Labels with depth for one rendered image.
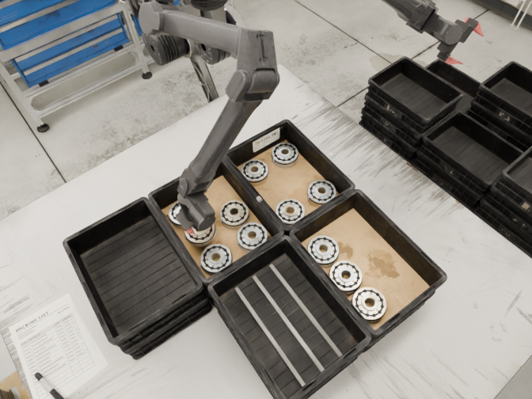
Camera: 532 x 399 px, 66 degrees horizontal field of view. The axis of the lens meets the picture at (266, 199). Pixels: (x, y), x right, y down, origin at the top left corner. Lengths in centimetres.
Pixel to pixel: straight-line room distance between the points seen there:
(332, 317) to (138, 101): 232
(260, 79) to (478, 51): 296
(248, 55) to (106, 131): 225
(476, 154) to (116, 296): 186
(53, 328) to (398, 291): 115
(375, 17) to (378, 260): 276
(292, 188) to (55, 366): 98
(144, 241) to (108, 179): 46
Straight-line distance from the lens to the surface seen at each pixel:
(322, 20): 377
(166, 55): 204
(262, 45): 92
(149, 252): 145
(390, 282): 138
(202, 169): 109
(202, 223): 116
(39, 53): 300
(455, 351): 152
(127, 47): 317
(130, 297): 140
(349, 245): 141
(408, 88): 247
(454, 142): 242
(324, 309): 132
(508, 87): 268
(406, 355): 146
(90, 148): 300
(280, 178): 154
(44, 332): 162
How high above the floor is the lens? 207
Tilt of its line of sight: 57 degrees down
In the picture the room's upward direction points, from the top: 3 degrees counter-clockwise
